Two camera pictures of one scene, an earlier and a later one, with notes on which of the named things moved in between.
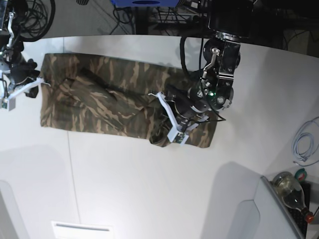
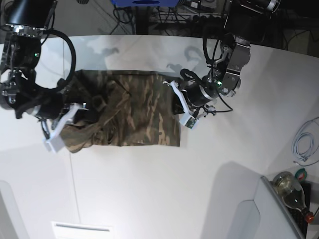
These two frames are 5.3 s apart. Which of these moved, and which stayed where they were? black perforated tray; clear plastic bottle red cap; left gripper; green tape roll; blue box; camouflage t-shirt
Moved: left gripper; camouflage t-shirt
Stayed: blue box; green tape roll; clear plastic bottle red cap; black perforated tray
